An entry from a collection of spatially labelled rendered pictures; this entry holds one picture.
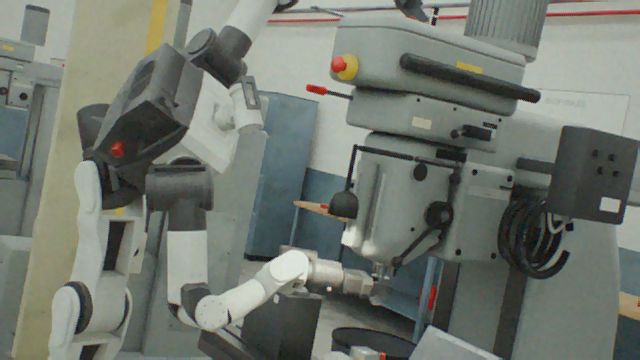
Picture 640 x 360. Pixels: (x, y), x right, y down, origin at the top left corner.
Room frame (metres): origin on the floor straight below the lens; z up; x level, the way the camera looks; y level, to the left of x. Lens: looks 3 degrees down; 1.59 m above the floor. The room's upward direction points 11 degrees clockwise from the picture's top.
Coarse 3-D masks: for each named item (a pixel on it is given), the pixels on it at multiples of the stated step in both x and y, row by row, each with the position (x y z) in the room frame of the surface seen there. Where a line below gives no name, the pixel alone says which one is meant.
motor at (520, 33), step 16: (480, 0) 2.10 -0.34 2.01; (496, 0) 2.07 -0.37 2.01; (512, 0) 2.05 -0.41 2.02; (528, 0) 2.06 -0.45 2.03; (544, 0) 2.09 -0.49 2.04; (480, 16) 2.09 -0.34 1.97; (496, 16) 2.06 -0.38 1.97; (512, 16) 2.05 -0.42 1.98; (528, 16) 2.06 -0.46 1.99; (544, 16) 2.11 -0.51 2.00; (464, 32) 2.15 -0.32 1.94; (480, 32) 2.08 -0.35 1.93; (496, 32) 2.06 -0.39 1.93; (512, 32) 2.05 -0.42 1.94; (528, 32) 2.07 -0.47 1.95; (512, 48) 2.05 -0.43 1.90; (528, 48) 2.07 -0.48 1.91
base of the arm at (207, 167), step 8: (152, 168) 1.82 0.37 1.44; (160, 168) 1.83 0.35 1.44; (168, 168) 1.84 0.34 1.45; (176, 168) 1.84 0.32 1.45; (184, 168) 1.84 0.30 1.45; (192, 168) 1.85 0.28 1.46; (200, 168) 1.85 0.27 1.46; (208, 168) 1.83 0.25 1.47; (152, 176) 1.77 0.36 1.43; (208, 176) 1.79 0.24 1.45; (152, 184) 1.76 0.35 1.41; (208, 184) 1.78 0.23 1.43; (152, 192) 1.76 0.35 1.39; (208, 192) 1.78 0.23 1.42; (152, 200) 1.76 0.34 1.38; (208, 200) 1.78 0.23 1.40; (152, 208) 1.77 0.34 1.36; (208, 208) 1.80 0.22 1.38
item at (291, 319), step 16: (304, 288) 2.31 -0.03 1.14; (272, 304) 2.28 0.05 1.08; (288, 304) 2.22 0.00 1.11; (304, 304) 2.25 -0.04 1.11; (320, 304) 2.28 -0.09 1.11; (256, 320) 2.33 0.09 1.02; (272, 320) 2.26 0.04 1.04; (288, 320) 2.22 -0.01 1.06; (304, 320) 2.25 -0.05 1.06; (240, 336) 2.39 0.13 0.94; (256, 336) 2.32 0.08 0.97; (272, 336) 2.25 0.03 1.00; (288, 336) 2.23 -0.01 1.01; (304, 336) 2.26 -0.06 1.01; (272, 352) 2.24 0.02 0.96; (288, 352) 2.23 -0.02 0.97; (304, 352) 2.27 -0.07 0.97
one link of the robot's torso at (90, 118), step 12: (84, 108) 2.19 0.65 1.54; (96, 108) 2.18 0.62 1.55; (108, 108) 2.20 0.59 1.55; (84, 120) 2.18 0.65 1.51; (96, 120) 2.13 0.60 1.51; (84, 132) 2.16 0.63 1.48; (96, 132) 2.12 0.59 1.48; (84, 144) 2.16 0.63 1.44; (120, 180) 2.05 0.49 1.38; (120, 192) 2.07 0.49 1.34; (132, 192) 2.10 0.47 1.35; (108, 204) 2.14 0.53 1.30; (120, 204) 2.16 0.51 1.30
